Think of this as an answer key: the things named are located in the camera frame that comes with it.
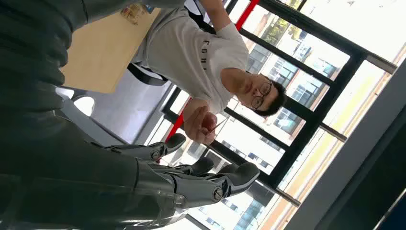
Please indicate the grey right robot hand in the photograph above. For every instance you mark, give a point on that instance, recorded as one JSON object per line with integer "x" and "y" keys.
{"x": 63, "y": 177}

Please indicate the person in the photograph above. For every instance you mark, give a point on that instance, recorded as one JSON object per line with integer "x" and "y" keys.
{"x": 184, "y": 50}

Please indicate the red bar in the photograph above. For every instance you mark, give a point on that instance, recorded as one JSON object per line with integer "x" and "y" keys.
{"x": 245, "y": 16}

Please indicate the black window frame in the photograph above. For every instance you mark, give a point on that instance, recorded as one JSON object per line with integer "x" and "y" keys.
{"x": 317, "y": 117}

